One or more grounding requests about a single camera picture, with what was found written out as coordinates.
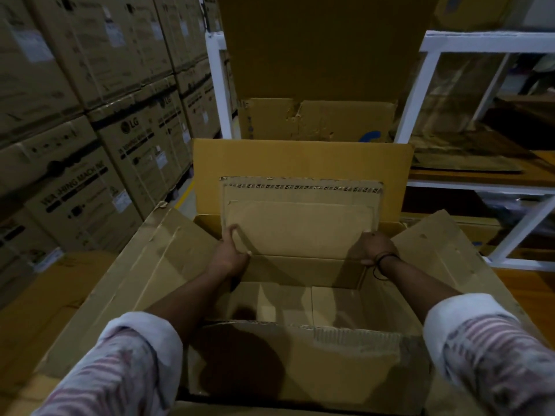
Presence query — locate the dull brown small cardboard box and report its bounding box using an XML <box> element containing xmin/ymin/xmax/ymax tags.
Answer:
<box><xmin>13</xmin><ymin>176</ymin><xmax>552</xmax><ymax>416</ymax></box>

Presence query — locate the tall blue print cardboard box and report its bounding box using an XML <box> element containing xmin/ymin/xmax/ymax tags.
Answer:
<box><xmin>433</xmin><ymin>0</ymin><xmax>517</xmax><ymax>33</ymax></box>

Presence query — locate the person's right hand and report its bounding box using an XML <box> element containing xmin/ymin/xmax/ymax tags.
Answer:
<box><xmin>358</xmin><ymin>231</ymin><xmax>399</xmax><ymax>267</ymax></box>

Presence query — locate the open-flap brown small cardboard box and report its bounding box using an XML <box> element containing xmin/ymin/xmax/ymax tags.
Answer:
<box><xmin>188</xmin><ymin>199</ymin><xmax>432</xmax><ymax>408</ymax></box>

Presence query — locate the striped white shirt sleeve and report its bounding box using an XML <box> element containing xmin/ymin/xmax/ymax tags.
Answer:
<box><xmin>32</xmin><ymin>311</ymin><xmax>183</xmax><ymax>416</ymax></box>
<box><xmin>423</xmin><ymin>293</ymin><xmax>555</xmax><ymax>416</ymax></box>

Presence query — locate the stack of printed brown cartons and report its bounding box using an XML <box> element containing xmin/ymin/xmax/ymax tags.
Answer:
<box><xmin>0</xmin><ymin>0</ymin><xmax>222</xmax><ymax>308</ymax></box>

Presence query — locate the white metal shelf rack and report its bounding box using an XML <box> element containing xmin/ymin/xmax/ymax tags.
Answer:
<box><xmin>204</xmin><ymin>29</ymin><xmax>555</xmax><ymax>272</ymax></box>

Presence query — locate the clear plastic sheet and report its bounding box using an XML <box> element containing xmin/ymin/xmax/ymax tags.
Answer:
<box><xmin>416</xmin><ymin>54</ymin><xmax>508</xmax><ymax>139</ymax></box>

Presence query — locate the crumpled clear plastic wrap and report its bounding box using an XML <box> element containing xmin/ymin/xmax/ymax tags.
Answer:
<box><xmin>476</xmin><ymin>192</ymin><xmax>534</xmax><ymax>221</ymax></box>

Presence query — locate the large white box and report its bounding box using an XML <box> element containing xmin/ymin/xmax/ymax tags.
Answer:
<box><xmin>507</xmin><ymin>0</ymin><xmax>555</xmax><ymax>31</ymax></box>

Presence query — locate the brown cord bracelet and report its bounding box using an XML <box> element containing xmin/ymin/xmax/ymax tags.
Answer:
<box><xmin>372</xmin><ymin>251</ymin><xmax>401</xmax><ymax>280</ymax></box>

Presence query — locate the person's left hand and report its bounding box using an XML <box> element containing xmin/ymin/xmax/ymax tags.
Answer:
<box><xmin>207</xmin><ymin>224</ymin><xmax>252</xmax><ymax>278</ymax></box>

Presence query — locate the Flipkart box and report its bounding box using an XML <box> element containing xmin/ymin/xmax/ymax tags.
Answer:
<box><xmin>216</xmin><ymin>0</ymin><xmax>441</xmax><ymax>143</ymax></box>

